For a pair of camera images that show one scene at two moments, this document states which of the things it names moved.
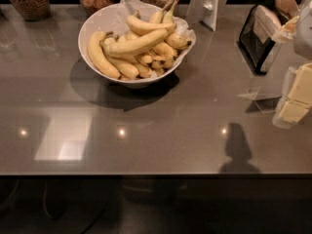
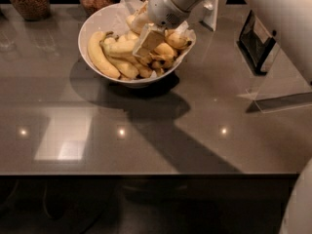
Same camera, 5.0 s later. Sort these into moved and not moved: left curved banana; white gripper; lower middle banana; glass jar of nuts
Moved: white gripper
Not moved: left curved banana; lower middle banana; glass jar of nuts
